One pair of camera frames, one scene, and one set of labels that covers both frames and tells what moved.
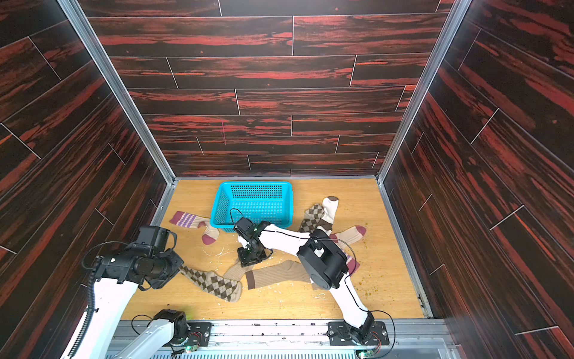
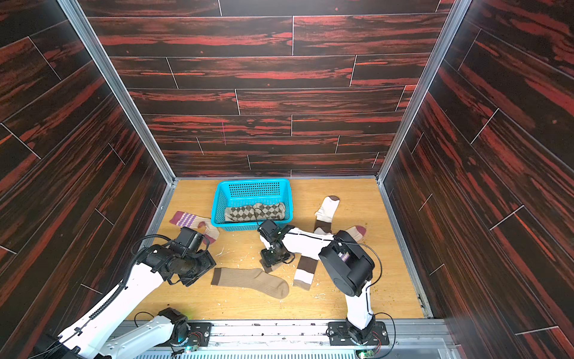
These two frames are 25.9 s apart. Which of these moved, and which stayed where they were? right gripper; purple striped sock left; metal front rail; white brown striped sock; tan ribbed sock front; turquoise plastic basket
Moved: tan ribbed sock front; right gripper
Stayed: metal front rail; white brown striped sock; purple striped sock left; turquoise plastic basket
